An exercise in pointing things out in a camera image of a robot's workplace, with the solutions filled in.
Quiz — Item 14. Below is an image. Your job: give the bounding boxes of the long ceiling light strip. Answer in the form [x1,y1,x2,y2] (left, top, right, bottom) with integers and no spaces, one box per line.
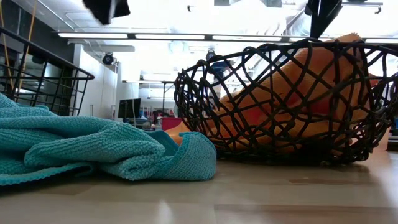
[57,32,398,44]

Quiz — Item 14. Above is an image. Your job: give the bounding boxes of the blue and black device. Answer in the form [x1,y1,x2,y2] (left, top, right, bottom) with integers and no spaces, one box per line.
[387,116,398,152]

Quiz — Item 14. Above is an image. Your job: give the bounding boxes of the black metal frame stand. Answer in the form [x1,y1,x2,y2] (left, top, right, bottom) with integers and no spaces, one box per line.
[123,80,177,118]

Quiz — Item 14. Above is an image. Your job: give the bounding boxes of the blue hanging object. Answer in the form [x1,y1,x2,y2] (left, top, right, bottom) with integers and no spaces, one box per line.
[207,60,233,78]

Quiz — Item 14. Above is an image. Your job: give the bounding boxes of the black rectangular wire basket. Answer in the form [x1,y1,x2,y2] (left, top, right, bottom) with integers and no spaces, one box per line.
[0,27,96,116]

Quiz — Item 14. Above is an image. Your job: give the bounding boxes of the yellow cable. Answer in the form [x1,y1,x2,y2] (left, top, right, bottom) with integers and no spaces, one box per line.
[17,0,38,93]
[0,2,15,91]

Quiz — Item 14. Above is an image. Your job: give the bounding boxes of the cluttered desk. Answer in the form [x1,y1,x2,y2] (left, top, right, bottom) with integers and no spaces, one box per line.
[124,116,155,131]

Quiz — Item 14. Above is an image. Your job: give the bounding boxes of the black computer monitor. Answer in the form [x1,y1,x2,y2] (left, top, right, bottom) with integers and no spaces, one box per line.
[117,98,142,119]

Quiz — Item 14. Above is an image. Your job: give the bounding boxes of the dark orange microfiber towel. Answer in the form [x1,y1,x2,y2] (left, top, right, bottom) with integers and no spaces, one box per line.
[245,93,336,125]

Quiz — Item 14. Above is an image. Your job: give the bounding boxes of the ceiling rail fixture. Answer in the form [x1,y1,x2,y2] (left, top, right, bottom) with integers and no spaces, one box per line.
[341,1,384,15]

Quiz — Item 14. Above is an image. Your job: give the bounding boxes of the black woven wire basket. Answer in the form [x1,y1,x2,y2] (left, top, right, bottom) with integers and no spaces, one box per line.
[173,37,398,165]

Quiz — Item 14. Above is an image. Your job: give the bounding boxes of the red storage box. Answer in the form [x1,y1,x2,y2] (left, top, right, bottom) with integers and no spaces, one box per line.
[160,117,184,131]

